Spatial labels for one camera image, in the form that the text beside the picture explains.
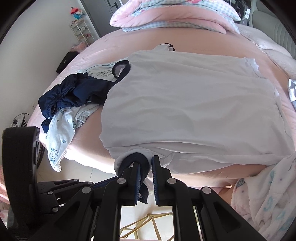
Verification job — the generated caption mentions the white t-shirt navy trim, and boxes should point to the white t-shirt navy trim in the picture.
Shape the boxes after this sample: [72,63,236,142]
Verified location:
[99,44,295,204]

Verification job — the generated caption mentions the navy blue shorts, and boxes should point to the navy blue shorts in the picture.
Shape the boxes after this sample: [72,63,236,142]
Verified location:
[38,73,115,133]

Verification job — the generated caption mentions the fluffy white printed robe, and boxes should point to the fluffy white printed robe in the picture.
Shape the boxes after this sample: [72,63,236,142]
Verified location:
[231,154,296,240]

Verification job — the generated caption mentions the pink bed sheet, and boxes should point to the pink bed sheet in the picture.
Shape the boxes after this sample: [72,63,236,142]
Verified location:
[26,26,296,188]

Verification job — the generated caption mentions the light blue printed baby garment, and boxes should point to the light blue printed baby garment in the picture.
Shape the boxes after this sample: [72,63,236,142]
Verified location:
[45,62,116,172]

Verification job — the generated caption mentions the black bag on floor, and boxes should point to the black bag on floor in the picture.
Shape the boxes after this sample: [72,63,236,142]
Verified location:
[56,51,79,74]

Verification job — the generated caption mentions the crumpled light blue shirt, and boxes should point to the crumpled light blue shirt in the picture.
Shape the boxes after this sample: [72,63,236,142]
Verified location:
[287,79,296,110]

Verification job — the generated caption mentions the cream quilted bedspread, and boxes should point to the cream quilted bedspread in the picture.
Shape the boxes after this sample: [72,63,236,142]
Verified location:
[236,24,295,80]

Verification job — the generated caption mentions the colourful toy on shelf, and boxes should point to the colourful toy on shelf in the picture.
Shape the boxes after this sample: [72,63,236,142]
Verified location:
[70,7,85,20]

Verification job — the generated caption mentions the grey door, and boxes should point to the grey door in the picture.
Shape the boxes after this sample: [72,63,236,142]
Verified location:
[81,0,126,38]

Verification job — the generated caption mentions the pink checked folded quilt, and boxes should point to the pink checked folded quilt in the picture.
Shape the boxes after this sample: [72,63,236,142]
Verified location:
[109,1,241,34]

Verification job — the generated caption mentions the grey padded headboard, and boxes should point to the grey padded headboard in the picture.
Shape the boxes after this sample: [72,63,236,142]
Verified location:
[249,0,295,59]

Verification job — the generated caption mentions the gold wire basket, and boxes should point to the gold wire basket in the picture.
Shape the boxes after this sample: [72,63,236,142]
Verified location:
[119,212,175,240]

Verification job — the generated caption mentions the white wire shelf rack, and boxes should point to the white wire shelf rack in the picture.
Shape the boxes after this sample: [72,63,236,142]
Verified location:
[69,19,95,47]

